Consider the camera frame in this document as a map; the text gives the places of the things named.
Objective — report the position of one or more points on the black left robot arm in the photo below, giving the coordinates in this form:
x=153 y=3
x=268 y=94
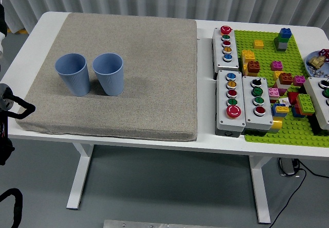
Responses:
x=6 y=125

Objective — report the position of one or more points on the grey-brown fabric mat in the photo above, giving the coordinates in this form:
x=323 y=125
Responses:
x=154 y=84

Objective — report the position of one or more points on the blue plate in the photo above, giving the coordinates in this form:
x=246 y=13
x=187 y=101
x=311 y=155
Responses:
x=309 y=59

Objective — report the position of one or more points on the green studded baseplate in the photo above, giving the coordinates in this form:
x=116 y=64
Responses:
x=267 y=55

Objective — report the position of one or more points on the blue green grey brick tower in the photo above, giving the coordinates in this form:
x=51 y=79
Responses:
x=282 y=41

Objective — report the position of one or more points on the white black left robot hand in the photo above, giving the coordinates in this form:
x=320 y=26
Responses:
x=2 y=19

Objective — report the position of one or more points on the yellow grey brick stack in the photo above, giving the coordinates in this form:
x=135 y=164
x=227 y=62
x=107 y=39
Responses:
x=276 y=125

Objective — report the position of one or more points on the green-topped multicolour brick stack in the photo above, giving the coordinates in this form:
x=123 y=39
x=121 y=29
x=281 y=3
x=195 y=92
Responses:
x=305 y=103

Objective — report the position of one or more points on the small yellow brick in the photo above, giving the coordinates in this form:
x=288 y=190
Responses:
x=277 y=74

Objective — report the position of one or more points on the light pink brick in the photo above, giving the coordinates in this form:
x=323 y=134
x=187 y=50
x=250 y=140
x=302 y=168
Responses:
x=273 y=93

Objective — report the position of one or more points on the brown white pink brick stack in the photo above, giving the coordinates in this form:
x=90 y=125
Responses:
x=285 y=78

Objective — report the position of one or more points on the magenta brick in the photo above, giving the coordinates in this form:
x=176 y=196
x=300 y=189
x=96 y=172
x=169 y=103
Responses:
x=299 y=80
x=276 y=65

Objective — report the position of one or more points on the five-button box small red mushroom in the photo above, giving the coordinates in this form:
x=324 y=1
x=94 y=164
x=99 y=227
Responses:
x=232 y=58

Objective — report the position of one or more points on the white button box black stand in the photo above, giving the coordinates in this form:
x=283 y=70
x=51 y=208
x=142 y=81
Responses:
x=314 y=94

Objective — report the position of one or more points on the single orange-yellow brick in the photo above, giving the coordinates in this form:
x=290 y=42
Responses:
x=258 y=44

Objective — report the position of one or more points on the small white warning card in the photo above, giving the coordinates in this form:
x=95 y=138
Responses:
x=284 y=101

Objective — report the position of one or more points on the blue yellow brick pair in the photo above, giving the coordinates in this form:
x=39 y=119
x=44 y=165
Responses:
x=280 y=109

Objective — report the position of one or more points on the brass pipe fitting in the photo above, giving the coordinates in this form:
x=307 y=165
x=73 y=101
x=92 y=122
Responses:
x=316 y=61

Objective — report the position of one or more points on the five-button box large red mushroom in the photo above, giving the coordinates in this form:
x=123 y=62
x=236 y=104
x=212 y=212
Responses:
x=222 y=104

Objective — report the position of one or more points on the white table leg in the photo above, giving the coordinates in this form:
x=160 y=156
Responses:
x=79 y=176
x=260 y=192

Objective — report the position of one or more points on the blue ribbed plastic cup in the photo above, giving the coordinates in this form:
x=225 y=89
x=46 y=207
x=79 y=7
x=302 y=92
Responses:
x=110 y=81
x=74 y=76

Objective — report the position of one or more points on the four-button box black selector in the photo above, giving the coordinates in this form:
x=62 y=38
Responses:
x=266 y=114

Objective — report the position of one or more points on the red brick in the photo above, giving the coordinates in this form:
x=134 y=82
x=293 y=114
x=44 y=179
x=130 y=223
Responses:
x=292 y=98

